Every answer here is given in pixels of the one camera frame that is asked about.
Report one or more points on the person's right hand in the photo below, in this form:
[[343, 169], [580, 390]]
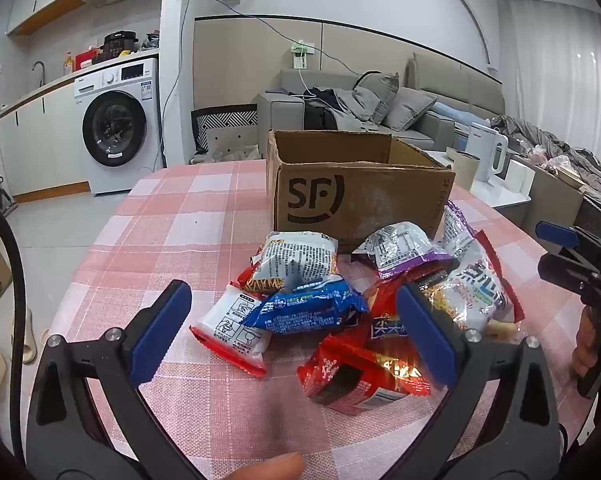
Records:
[[585, 345]]

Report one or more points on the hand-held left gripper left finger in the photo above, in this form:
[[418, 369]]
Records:
[[160, 330]]

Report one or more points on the brown cardboard box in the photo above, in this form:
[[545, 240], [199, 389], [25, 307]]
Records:
[[380, 200]]

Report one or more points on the small purple white snack packet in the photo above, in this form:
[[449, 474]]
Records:
[[405, 247]]

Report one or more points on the green wall charger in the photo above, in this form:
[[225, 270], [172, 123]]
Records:
[[300, 52]]

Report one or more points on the beige lidded container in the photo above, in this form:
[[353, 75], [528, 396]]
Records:
[[455, 152]]

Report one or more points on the black jacket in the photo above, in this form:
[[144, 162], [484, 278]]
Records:
[[320, 110]]

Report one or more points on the white curtain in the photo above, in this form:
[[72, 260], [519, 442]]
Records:
[[555, 60]]

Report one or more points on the red box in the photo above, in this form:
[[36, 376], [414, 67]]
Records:
[[86, 58]]

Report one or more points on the light blue pillow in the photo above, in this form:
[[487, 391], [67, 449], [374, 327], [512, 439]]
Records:
[[455, 112]]

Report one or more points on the red yellow snack packet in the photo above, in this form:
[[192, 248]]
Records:
[[385, 325]]

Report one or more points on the black pressure cooker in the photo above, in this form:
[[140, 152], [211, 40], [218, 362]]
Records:
[[120, 45]]

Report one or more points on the grey sofa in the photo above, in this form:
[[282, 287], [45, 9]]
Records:
[[430, 125]]

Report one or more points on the blue snack packet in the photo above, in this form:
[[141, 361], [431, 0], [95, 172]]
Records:
[[305, 310]]

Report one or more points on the orange white noodle snack packet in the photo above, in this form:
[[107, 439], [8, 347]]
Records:
[[295, 260]]

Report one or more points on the grey jacket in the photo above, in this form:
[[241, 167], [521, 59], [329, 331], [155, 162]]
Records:
[[353, 110]]

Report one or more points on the white tissue roll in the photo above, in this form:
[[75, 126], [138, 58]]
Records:
[[529, 180], [513, 175]]

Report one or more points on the grey bag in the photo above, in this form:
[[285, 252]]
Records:
[[150, 41]]

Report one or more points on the light grey pillow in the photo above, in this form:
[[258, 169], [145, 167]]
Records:
[[410, 107]]

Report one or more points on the dark grey pillow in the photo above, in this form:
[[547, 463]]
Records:
[[380, 95]]

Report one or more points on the person's left hand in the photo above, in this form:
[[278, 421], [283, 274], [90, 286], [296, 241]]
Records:
[[265, 467]]

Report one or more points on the pink checked tablecloth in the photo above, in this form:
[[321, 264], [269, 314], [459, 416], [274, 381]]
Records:
[[180, 240]]

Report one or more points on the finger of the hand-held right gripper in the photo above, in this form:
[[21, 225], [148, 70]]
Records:
[[555, 234], [560, 267]]

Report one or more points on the kitchen faucet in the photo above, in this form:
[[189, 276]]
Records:
[[44, 77]]

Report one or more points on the white red pictogram snack packet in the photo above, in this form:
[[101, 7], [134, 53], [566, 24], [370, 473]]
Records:
[[230, 330]]

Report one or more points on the red black snack packet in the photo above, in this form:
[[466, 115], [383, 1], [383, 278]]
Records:
[[350, 375]]

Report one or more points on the large white red-edged snack packet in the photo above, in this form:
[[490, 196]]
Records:
[[475, 285]]

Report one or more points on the white electric kettle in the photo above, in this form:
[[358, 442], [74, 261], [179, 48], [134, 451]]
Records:
[[485, 150]]

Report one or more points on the beige slipper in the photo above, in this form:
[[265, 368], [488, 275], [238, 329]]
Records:
[[30, 350]]

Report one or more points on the white washing machine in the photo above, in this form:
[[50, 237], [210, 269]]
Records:
[[115, 125]]

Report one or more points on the clear plastic bag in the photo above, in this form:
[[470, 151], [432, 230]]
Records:
[[555, 157]]

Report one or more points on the white coffee table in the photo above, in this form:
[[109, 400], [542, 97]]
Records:
[[495, 197]]

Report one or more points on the beige cup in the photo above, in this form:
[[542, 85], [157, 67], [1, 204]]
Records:
[[465, 172]]

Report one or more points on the crumpled beige cloth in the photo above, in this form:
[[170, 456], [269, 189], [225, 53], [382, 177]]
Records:
[[230, 152]]

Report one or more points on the yellow bottle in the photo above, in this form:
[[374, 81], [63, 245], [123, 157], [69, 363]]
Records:
[[68, 66]]

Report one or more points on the takeaway bowl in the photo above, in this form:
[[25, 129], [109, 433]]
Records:
[[570, 176]]

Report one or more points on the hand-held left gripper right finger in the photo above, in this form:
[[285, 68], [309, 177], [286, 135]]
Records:
[[425, 335]]

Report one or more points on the white kitchen base cabinet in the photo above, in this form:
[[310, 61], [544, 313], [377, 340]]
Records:
[[40, 135]]

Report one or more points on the grey blanket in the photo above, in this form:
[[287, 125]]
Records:
[[545, 140]]

